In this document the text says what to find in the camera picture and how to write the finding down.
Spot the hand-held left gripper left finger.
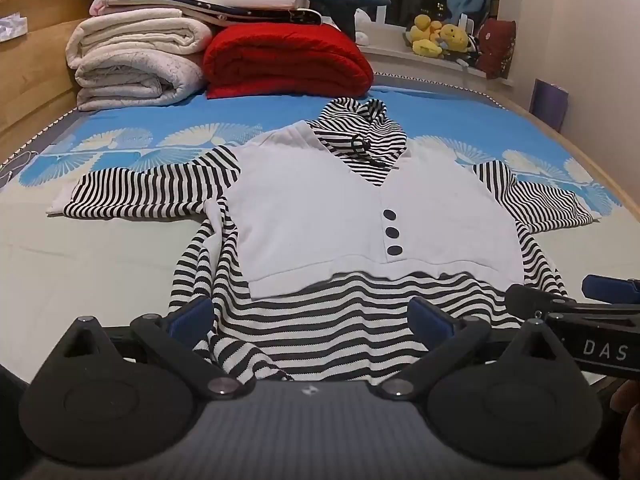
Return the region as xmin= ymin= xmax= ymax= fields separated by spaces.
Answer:
xmin=49 ymin=295 xmax=257 ymax=402

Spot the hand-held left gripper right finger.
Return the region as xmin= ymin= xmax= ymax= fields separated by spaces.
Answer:
xmin=377 ymin=297 xmax=576 ymax=402

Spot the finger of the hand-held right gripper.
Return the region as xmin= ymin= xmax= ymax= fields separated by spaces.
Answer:
xmin=581 ymin=274 xmax=640 ymax=307
xmin=504 ymin=284 xmax=591 ymax=319

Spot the black white striped hoodie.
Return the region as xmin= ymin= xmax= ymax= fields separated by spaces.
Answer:
xmin=46 ymin=97 xmax=603 ymax=386

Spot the person's right hand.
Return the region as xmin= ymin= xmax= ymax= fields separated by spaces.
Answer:
xmin=611 ymin=379 xmax=640 ymax=413

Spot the blue fan print bed sheet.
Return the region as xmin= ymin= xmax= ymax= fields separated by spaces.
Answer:
xmin=0 ymin=71 xmax=640 ymax=396

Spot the purple box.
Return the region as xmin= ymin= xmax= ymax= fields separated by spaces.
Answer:
xmin=529 ymin=78 xmax=570 ymax=133

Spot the dark red plush bag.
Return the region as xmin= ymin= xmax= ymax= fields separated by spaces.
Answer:
xmin=474 ymin=17 xmax=517 ymax=81

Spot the white windowsill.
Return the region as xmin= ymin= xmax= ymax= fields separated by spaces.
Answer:
xmin=354 ymin=24 xmax=507 ymax=82

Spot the red folded blanket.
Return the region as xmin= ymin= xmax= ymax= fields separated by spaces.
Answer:
xmin=202 ymin=22 xmax=375 ymax=101

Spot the yellow plush toy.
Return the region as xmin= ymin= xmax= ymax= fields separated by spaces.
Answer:
xmin=438 ymin=22 xmax=472 ymax=55
xmin=407 ymin=14 xmax=447 ymax=57

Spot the cream folded quilt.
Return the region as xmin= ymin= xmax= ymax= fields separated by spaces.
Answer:
xmin=65 ymin=7 xmax=217 ymax=71

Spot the pale tissue box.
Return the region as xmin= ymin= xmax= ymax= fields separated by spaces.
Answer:
xmin=0 ymin=15 xmax=30 ymax=44

